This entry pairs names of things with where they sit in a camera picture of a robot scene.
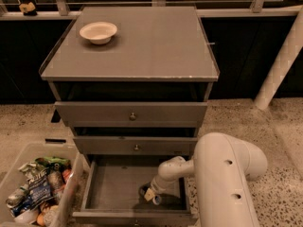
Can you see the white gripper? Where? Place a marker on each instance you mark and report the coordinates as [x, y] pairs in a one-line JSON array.
[[156, 185]]

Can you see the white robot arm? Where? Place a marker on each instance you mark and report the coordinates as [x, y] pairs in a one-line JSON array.
[[222, 165]]

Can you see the grey bottom drawer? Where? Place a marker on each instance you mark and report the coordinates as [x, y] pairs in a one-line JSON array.
[[113, 195]]

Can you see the grey drawer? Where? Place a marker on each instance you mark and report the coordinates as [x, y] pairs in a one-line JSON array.
[[113, 195], [134, 145], [131, 114]]

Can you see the grey middle drawer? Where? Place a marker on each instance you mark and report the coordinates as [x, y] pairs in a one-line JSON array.
[[134, 145]]

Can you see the grey top drawer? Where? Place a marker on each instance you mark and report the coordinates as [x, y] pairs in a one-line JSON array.
[[131, 114]]

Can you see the grey drawer cabinet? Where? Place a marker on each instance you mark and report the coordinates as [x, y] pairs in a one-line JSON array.
[[159, 54]]

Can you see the silver can in bin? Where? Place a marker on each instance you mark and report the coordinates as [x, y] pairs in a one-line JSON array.
[[17, 196]]

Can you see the green snack bag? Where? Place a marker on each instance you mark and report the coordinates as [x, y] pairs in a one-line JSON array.
[[32, 168]]

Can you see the clear plastic bin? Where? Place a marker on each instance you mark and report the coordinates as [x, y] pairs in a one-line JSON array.
[[64, 185]]

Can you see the blue chip bag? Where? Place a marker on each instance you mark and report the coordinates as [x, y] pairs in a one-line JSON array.
[[39, 191]]

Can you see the white diagonal pole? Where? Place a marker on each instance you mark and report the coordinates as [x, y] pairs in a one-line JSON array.
[[282, 64]]

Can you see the white paper bowl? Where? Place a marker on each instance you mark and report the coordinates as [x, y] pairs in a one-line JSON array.
[[98, 32]]

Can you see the yellow black object on ledge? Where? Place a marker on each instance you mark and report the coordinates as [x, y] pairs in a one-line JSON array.
[[28, 9]]

